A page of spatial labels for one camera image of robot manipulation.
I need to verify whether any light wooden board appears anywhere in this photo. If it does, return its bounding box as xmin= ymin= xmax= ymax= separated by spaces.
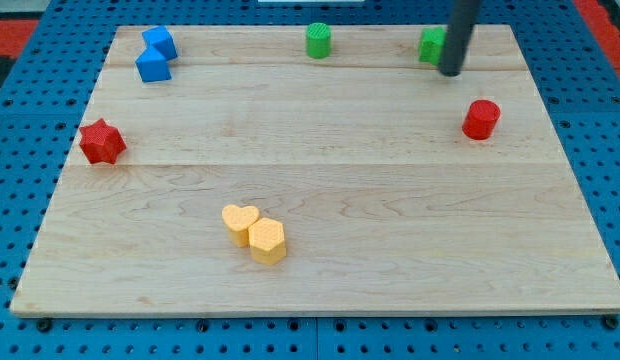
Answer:
xmin=11 ymin=25 xmax=620 ymax=318

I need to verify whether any yellow hexagon block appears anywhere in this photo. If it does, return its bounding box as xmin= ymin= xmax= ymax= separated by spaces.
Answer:
xmin=248 ymin=218 xmax=287 ymax=265

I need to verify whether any yellow heart block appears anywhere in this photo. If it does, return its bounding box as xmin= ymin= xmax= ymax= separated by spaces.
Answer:
xmin=221 ymin=204 xmax=260 ymax=247

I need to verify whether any green cylinder block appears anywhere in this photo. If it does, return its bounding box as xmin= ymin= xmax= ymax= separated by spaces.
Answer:
xmin=305 ymin=22 xmax=331 ymax=59

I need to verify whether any red cylinder block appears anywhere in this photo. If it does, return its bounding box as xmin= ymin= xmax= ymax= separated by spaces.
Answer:
xmin=462 ymin=99 xmax=501 ymax=140

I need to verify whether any green cube block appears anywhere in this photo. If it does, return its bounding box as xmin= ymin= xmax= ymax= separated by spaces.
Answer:
xmin=418 ymin=27 xmax=446 ymax=66

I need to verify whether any lower blue cube block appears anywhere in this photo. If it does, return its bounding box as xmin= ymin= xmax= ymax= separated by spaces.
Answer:
xmin=135 ymin=47 xmax=172 ymax=82

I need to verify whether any blue cube block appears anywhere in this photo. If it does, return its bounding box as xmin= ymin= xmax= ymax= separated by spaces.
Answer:
xmin=142 ymin=25 xmax=178 ymax=60
xmin=135 ymin=47 xmax=172 ymax=82

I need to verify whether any upper blue cube block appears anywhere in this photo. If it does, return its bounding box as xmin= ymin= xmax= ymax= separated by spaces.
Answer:
xmin=142 ymin=25 xmax=178 ymax=60

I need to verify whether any red star block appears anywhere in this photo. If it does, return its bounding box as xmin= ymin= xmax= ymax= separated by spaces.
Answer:
xmin=79 ymin=118 xmax=127 ymax=164

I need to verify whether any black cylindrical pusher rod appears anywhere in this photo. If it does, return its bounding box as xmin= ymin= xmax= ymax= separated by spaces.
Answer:
xmin=438 ymin=0 xmax=482 ymax=77

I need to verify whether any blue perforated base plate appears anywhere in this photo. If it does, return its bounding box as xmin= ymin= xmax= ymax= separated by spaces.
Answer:
xmin=0 ymin=1 xmax=620 ymax=359

